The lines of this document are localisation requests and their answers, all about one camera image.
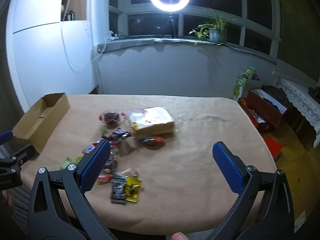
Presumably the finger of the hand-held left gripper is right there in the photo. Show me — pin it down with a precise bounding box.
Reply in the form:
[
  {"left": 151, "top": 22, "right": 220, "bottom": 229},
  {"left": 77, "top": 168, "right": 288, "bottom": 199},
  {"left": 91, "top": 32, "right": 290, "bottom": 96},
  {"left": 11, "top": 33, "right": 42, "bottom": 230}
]
[
  {"left": 0, "top": 130, "right": 13, "bottom": 146},
  {"left": 0, "top": 145, "right": 36, "bottom": 167}
]

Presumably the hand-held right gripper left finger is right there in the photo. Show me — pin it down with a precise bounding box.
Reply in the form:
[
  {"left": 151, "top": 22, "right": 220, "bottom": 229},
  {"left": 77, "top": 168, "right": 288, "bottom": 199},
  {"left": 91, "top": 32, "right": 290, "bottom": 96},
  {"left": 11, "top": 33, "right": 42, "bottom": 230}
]
[{"left": 27, "top": 139, "right": 118, "bottom": 240}]

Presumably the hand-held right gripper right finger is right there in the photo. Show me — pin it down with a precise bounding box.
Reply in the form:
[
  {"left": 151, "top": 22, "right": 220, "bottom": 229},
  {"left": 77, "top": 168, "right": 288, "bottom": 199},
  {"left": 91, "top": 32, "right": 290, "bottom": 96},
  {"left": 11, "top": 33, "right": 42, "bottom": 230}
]
[{"left": 205, "top": 141, "right": 295, "bottom": 240}]

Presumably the red snack packet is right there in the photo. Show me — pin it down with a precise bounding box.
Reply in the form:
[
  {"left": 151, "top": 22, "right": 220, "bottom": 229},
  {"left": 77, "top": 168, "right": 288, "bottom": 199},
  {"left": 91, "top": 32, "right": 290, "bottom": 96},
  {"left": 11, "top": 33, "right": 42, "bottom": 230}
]
[{"left": 96, "top": 174, "right": 113, "bottom": 185}]

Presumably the dark brown snack packet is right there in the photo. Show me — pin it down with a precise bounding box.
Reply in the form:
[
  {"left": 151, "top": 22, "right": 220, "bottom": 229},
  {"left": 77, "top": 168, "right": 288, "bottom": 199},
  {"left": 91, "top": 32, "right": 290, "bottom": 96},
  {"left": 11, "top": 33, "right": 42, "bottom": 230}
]
[{"left": 103, "top": 152, "right": 118, "bottom": 173}]

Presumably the green snack packet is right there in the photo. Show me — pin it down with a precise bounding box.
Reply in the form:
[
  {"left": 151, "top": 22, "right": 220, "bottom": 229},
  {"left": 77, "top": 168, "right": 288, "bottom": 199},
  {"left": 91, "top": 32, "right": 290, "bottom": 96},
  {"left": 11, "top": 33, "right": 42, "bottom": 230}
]
[{"left": 59, "top": 156, "right": 84, "bottom": 170}]

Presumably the black snack packet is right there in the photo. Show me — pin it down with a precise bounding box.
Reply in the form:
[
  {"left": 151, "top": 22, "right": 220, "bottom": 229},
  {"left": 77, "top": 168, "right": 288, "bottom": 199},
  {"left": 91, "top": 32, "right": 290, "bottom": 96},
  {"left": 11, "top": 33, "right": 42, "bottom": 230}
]
[{"left": 110, "top": 174, "right": 128, "bottom": 205}]

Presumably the pale pink snack wrapper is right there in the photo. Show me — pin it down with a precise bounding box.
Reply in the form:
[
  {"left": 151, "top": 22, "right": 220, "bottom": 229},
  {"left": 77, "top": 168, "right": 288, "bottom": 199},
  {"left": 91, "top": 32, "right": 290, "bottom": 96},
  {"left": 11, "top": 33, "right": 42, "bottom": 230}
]
[{"left": 117, "top": 167, "right": 140, "bottom": 178}]

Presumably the brown cardboard box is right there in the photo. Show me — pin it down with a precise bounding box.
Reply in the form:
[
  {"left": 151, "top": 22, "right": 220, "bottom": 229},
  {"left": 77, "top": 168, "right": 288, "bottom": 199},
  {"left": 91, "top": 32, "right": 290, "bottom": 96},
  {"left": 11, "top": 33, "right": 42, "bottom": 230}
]
[{"left": 12, "top": 93, "right": 71, "bottom": 153}]

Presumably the dark chocolate bar wrapper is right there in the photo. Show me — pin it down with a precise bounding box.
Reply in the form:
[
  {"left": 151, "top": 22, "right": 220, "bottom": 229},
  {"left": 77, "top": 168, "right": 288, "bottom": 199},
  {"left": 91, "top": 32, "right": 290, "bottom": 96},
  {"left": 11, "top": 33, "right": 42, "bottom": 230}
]
[{"left": 107, "top": 129, "right": 132, "bottom": 143}]

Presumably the yellow snack packet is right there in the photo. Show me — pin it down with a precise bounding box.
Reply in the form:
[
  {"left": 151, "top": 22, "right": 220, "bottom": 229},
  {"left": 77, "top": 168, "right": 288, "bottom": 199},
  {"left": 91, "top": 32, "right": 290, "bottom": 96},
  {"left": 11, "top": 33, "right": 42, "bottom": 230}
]
[{"left": 124, "top": 176, "right": 143, "bottom": 203}]

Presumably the clear packet of dark snack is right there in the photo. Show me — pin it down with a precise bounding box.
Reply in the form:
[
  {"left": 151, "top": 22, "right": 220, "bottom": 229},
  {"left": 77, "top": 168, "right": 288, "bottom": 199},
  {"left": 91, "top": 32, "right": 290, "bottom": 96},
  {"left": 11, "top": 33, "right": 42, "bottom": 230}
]
[{"left": 99, "top": 111, "right": 125, "bottom": 127}]

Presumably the orange small snack packet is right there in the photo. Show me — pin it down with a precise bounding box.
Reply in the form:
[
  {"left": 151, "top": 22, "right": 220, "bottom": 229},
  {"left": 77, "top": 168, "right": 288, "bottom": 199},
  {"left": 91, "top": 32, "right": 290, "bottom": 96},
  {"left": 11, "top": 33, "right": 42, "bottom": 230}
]
[{"left": 141, "top": 135, "right": 165, "bottom": 147}]

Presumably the sandwich bread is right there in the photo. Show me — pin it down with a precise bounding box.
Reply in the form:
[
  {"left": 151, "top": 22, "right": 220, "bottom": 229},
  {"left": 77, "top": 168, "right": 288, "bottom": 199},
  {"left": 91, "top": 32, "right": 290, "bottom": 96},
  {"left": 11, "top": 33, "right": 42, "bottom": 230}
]
[{"left": 129, "top": 106, "right": 176, "bottom": 140}]

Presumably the grey ribbed panel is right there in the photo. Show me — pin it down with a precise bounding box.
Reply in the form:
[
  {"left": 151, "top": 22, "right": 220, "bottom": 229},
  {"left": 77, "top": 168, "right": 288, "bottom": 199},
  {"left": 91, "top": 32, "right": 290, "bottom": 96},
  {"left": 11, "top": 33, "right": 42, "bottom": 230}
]
[{"left": 7, "top": 187, "right": 34, "bottom": 233}]

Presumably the red flat packet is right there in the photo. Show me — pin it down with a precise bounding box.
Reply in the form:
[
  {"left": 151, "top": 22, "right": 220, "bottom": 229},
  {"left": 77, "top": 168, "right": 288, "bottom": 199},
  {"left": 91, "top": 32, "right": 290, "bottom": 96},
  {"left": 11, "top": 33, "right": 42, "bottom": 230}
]
[{"left": 263, "top": 136, "right": 285, "bottom": 158}]

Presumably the red open box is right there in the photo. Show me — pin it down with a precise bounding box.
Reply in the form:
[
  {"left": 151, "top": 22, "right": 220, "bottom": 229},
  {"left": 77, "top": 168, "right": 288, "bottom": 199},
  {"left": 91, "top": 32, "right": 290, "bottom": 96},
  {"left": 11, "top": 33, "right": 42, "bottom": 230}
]
[
  {"left": 237, "top": 97, "right": 266, "bottom": 133},
  {"left": 247, "top": 88, "right": 288, "bottom": 128}
]

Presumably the green printed carton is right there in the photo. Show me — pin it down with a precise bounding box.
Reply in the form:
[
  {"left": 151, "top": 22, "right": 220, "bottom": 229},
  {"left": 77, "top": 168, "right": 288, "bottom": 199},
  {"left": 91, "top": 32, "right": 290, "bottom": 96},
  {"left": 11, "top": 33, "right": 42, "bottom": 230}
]
[{"left": 232, "top": 67, "right": 256, "bottom": 102}]

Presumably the white cabinet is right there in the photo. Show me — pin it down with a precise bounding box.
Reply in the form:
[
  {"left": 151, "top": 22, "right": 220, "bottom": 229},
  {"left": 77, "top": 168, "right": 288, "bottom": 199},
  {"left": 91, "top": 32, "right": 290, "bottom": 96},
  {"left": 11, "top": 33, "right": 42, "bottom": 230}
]
[{"left": 6, "top": 0, "right": 101, "bottom": 112}]

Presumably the white lace cloth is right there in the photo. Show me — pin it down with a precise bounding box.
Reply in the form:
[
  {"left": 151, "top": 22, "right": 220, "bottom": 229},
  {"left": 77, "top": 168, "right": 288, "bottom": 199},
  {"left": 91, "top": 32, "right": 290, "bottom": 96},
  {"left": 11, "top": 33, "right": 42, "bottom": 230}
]
[{"left": 275, "top": 77, "right": 320, "bottom": 148}]

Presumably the grey windowsill cover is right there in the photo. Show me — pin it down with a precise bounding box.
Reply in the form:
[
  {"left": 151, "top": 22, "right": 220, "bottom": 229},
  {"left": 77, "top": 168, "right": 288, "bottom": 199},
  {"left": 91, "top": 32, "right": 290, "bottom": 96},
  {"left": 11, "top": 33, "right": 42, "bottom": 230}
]
[{"left": 96, "top": 37, "right": 278, "bottom": 65}]

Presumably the dark bottle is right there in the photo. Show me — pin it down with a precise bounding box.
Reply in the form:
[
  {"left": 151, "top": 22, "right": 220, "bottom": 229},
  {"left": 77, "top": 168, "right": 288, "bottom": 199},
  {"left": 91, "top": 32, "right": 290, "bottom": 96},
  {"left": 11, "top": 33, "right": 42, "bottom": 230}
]
[{"left": 62, "top": 10, "right": 76, "bottom": 22}]

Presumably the potted spider plant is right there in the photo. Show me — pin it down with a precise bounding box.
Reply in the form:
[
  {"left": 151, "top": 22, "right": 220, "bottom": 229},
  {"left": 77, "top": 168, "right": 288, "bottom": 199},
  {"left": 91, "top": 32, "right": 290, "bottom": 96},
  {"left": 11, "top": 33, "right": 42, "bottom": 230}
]
[{"left": 189, "top": 7, "right": 237, "bottom": 45}]

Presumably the black tripod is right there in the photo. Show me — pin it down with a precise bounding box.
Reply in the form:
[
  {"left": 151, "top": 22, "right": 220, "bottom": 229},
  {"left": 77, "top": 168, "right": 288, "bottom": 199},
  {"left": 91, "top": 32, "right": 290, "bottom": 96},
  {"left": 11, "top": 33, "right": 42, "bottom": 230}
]
[{"left": 164, "top": 15, "right": 177, "bottom": 39}]

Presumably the white cable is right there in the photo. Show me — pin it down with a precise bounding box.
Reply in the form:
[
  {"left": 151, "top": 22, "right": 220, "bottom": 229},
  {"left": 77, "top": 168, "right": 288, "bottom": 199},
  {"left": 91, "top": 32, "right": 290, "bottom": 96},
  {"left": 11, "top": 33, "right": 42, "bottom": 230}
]
[{"left": 61, "top": 0, "right": 101, "bottom": 68}]

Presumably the window frame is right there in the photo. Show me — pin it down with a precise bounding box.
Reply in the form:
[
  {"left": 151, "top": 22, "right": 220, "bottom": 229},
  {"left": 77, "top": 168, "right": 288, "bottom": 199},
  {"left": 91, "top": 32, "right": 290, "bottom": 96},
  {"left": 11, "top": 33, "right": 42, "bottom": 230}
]
[{"left": 109, "top": 0, "right": 281, "bottom": 58}]

